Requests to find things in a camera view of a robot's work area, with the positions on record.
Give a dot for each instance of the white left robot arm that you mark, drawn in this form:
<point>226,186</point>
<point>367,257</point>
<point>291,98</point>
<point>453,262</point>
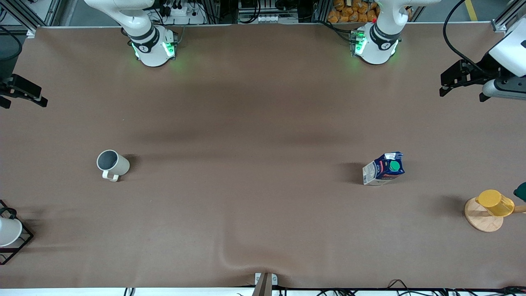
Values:
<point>376,53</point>

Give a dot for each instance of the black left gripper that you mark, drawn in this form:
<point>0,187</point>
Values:
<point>487,66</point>

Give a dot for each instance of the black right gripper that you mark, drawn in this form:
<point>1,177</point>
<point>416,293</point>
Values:
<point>8,88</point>

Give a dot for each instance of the white power strip with plugs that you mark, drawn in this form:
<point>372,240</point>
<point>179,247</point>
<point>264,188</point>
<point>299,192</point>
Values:
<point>187,14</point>

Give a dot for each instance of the wooden mug stand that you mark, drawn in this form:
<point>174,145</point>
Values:
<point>483,220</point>

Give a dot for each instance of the small white power strip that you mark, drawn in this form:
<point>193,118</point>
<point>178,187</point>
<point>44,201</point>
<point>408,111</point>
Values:
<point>269,18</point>

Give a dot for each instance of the beige mug with grey inside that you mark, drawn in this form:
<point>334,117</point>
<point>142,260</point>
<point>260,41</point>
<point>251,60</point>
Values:
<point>117,164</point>

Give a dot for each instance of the brown table cover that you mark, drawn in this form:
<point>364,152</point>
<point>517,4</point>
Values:
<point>263,102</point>

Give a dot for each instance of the blue white milk carton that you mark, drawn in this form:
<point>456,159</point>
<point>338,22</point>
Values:
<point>384,169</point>

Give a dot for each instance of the yellow plastic cup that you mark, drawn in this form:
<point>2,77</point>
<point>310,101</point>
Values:
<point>495,203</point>

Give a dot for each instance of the white cup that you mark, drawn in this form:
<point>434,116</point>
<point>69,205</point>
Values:
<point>8,232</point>

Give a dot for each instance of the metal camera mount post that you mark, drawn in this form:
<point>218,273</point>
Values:
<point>265,283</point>

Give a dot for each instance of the orange snack bags pile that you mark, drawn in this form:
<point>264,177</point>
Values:
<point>353,11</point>

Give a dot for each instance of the dark green cup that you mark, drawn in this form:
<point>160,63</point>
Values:
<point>521,192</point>

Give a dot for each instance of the aluminium frame post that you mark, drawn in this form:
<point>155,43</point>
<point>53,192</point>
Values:
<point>507,18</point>
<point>28,16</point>

